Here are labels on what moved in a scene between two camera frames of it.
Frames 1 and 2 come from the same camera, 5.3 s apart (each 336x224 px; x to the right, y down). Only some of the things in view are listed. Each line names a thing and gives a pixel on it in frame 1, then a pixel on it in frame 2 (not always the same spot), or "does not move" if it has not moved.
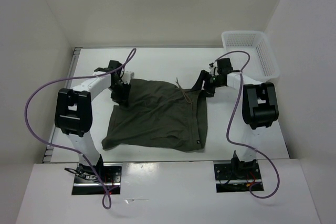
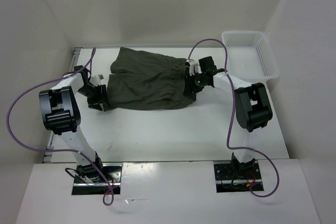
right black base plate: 238,176 does not move
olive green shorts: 158,116 to 140,81
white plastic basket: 263,65 does not move
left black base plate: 85,182 does not move
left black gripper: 122,99 to 101,98
